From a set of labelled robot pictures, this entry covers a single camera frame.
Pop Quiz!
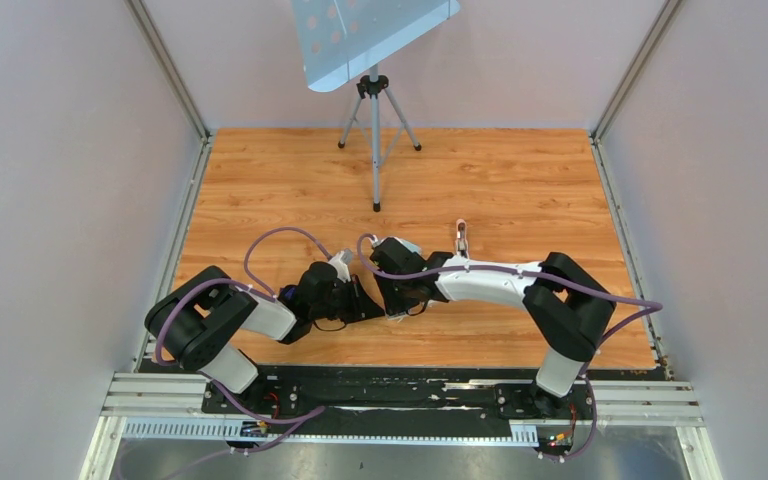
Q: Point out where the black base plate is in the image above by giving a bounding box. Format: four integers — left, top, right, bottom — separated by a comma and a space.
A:
202, 365, 595, 435

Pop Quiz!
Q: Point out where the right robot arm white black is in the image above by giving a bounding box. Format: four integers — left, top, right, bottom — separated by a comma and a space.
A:
366, 237, 617, 418

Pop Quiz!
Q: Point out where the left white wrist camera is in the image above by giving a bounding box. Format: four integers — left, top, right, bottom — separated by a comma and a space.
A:
328, 248, 354, 282

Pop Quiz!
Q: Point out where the light blue perforated board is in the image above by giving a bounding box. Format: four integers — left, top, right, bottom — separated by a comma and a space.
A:
291, 0, 461, 93

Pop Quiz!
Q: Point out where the grey tripod stand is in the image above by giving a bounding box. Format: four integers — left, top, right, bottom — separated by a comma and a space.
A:
337, 64, 423, 213

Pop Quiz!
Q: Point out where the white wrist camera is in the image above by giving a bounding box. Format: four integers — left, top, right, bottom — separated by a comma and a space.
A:
328, 248, 354, 282
394, 237, 422, 256

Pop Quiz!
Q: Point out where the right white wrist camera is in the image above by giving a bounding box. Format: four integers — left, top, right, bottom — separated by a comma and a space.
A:
394, 237, 422, 256

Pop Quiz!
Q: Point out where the white slotted cable duct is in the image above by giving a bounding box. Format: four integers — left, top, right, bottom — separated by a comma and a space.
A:
121, 417, 539, 448

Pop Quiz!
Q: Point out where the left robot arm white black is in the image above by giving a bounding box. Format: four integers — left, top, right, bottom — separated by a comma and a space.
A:
144, 260, 385, 413

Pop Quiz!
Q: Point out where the purple green toy brick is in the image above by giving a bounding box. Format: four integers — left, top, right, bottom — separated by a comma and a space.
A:
278, 285, 297, 303

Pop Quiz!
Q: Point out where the pink staple remover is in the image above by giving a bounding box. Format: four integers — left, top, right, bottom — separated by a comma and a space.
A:
455, 219, 469, 258

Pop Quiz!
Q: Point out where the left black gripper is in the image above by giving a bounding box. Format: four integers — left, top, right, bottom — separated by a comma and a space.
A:
311, 274, 385, 325

